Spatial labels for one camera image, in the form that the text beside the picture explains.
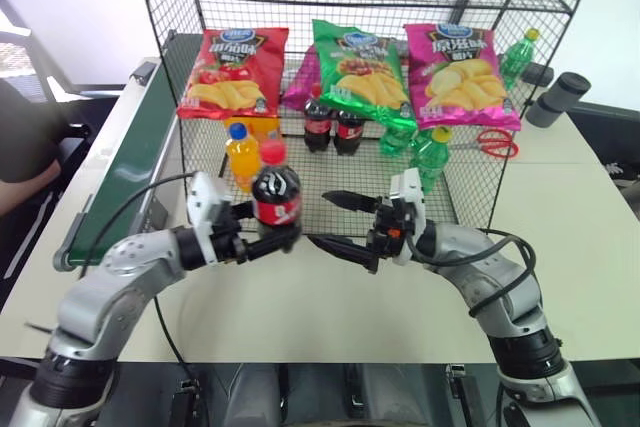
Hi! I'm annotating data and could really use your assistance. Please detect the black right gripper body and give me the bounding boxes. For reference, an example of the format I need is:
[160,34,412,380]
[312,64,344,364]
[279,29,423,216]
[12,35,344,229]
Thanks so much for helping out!
[366,195,413,262]

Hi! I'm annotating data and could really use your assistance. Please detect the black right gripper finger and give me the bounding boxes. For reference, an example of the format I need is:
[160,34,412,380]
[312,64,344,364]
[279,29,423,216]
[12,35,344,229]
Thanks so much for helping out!
[308,234,380,275]
[321,189,382,214]

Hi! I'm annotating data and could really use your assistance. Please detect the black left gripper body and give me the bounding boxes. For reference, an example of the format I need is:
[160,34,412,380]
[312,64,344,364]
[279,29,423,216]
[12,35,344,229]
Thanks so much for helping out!
[211,200,251,267]

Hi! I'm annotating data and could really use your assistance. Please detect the small cola bottle red cap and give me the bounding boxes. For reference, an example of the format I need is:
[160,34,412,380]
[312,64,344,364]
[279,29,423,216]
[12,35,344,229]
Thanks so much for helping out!
[249,139,305,229]
[333,109,369,157]
[302,82,336,154]

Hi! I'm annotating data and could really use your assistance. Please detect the green conveyor belt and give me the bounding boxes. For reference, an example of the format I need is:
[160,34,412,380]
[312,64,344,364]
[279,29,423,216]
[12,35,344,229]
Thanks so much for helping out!
[51,31,207,273]

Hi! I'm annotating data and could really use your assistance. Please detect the orange soda bottle blue cap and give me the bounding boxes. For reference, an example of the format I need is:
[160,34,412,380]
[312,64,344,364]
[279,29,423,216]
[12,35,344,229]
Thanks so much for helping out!
[223,121,263,195]

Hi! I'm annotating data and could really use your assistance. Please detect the green soda bottle yellow cap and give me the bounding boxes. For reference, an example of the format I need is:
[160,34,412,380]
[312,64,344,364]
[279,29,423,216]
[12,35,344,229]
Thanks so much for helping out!
[498,27,542,94]
[409,125,454,196]
[377,119,419,158]

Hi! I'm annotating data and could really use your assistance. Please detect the orange drink container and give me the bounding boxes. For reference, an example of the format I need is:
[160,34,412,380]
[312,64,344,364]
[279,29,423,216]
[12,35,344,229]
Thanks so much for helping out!
[223,115,282,144]

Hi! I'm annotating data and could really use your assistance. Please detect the magenta potato chips bag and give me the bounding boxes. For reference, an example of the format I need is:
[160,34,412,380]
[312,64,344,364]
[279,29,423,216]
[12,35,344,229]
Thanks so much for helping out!
[281,51,322,111]
[403,21,523,133]

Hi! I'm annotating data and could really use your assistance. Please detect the green potato chips bag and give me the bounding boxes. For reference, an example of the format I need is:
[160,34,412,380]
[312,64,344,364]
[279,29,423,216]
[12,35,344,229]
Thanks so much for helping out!
[310,18,419,133]

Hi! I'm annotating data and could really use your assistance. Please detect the red potato chips bag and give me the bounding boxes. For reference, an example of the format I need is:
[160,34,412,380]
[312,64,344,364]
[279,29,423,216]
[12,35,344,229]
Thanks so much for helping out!
[176,26,291,121]

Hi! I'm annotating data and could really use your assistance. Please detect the black cylinder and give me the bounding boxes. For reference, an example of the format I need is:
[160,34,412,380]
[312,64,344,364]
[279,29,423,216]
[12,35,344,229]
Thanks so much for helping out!
[521,62,556,89]

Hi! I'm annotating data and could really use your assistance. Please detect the grey cylindrical roller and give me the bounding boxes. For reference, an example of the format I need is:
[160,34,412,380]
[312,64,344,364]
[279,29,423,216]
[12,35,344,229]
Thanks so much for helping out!
[524,71,593,129]

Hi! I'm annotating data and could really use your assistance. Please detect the person in dark shirt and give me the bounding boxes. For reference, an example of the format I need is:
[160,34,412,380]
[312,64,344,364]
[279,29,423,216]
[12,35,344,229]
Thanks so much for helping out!
[0,77,64,186]

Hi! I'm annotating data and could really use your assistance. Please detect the black wire mesh rack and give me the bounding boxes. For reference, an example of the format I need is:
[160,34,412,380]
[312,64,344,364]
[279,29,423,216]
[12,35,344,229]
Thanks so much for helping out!
[131,0,604,239]

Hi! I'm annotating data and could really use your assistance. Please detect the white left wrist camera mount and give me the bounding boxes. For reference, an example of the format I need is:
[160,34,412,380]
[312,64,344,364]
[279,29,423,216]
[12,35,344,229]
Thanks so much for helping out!
[186,170,235,266]

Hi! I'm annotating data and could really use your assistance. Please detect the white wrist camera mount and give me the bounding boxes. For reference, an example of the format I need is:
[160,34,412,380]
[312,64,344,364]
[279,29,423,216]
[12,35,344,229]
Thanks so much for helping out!
[186,170,235,266]
[388,167,427,267]

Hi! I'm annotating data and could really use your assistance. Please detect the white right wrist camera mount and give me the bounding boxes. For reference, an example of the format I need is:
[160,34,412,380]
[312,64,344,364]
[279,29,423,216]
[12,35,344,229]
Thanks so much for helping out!
[388,167,427,267]

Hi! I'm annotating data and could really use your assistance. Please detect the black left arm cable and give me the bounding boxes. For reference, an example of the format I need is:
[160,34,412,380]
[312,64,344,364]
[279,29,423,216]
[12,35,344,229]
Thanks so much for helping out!
[76,171,197,281]

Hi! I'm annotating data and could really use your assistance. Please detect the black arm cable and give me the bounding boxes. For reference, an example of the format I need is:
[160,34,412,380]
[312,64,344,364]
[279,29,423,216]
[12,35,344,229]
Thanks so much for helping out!
[76,171,197,281]
[403,227,539,320]

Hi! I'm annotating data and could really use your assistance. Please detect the thin black cable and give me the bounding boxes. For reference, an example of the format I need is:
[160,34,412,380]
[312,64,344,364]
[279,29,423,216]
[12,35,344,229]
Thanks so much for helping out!
[151,293,202,427]

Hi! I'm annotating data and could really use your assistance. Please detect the red handled scissors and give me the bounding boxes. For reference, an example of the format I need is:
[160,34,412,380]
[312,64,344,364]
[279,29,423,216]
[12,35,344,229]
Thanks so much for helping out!
[446,127,522,160]

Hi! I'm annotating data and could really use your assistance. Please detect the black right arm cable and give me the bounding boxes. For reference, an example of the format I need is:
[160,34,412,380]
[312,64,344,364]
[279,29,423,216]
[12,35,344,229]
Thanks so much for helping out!
[403,227,539,320]

